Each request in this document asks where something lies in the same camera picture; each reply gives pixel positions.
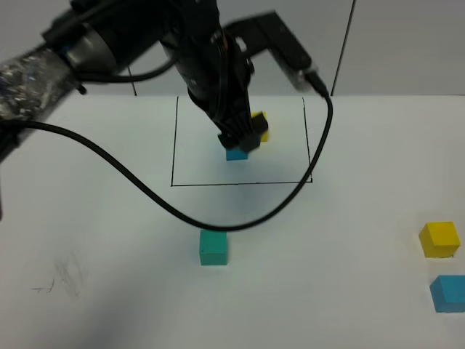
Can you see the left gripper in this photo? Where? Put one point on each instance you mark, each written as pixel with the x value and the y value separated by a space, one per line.
pixel 215 74

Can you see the green block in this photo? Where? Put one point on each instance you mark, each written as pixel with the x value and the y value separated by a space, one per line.
pixel 213 248

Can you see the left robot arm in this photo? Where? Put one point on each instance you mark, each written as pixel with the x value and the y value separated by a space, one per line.
pixel 125 42

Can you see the yellow template block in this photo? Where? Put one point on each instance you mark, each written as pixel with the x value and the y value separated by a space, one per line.
pixel 265 136

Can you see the blue template block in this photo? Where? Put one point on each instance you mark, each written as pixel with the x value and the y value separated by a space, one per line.
pixel 236 155

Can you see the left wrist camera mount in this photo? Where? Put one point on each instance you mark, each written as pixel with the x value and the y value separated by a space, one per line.
pixel 268 32

